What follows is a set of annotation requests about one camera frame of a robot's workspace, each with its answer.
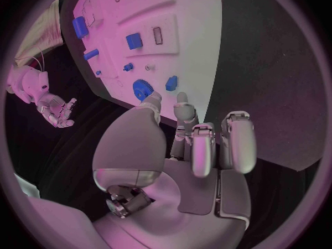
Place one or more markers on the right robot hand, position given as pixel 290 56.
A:
pixel 55 112

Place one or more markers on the tiny blue plug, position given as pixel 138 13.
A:
pixel 98 72

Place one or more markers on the blue gear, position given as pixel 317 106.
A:
pixel 141 89

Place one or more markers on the blue square block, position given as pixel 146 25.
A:
pixel 134 41

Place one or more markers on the blue peg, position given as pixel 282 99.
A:
pixel 128 66

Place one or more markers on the white task board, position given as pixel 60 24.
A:
pixel 155 45

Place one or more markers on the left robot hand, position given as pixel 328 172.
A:
pixel 166 201

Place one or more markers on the small blue cylinder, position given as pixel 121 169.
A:
pixel 91 54

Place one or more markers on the large blue cylinder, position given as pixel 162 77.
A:
pixel 80 27

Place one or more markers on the blue wedge block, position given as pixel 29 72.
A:
pixel 171 83

